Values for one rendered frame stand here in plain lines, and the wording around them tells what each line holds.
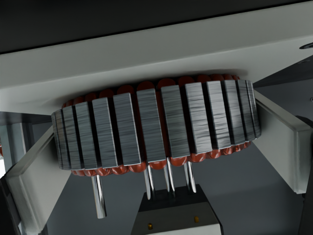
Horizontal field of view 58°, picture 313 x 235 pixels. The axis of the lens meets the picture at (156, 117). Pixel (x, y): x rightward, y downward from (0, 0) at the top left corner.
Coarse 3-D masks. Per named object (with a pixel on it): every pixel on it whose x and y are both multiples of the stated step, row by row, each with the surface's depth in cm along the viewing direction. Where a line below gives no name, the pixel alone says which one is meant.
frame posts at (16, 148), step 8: (0, 128) 36; (8, 128) 36; (16, 128) 36; (24, 128) 36; (32, 128) 38; (0, 136) 36; (8, 136) 36; (16, 136) 36; (24, 136) 36; (32, 136) 38; (8, 144) 36; (16, 144) 36; (24, 144) 36; (32, 144) 38; (8, 152) 36; (16, 152) 36; (24, 152) 35; (8, 160) 36; (16, 160) 36; (8, 168) 35; (24, 232) 36
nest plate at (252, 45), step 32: (128, 32) 9; (160, 32) 9; (192, 32) 9; (224, 32) 9; (256, 32) 9; (288, 32) 9; (0, 64) 9; (32, 64) 9; (64, 64) 9; (96, 64) 9; (128, 64) 9; (160, 64) 9; (192, 64) 10; (224, 64) 11; (256, 64) 12; (288, 64) 14; (0, 96) 10; (32, 96) 11; (64, 96) 13
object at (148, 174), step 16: (144, 176) 31; (192, 176) 30; (160, 192) 34; (176, 192) 33; (192, 192) 30; (144, 208) 28; (160, 208) 27; (176, 208) 23; (192, 208) 22; (208, 208) 22; (144, 224) 20; (160, 224) 20; (176, 224) 19; (192, 224) 19; (208, 224) 18
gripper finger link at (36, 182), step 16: (48, 144) 14; (32, 160) 13; (48, 160) 14; (16, 176) 11; (32, 176) 12; (48, 176) 14; (64, 176) 16; (16, 192) 12; (32, 192) 12; (48, 192) 14; (32, 208) 12; (48, 208) 13; (32, 224) 12
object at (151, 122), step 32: (96, 96) 12; (128, 96) 11; (160, 96) 12; (192, 96) 11; (224, 96) 12; (64, 128) 13; (96, 128) 11; (128, 128) 11; (160, 128) 11; (192, 128) 11; (224, 128) 12; (256, 128) 13; (64, 160) 13; (96, 160) 12; (128, 160) 11; (160, 160) 11; (192, 160) 12
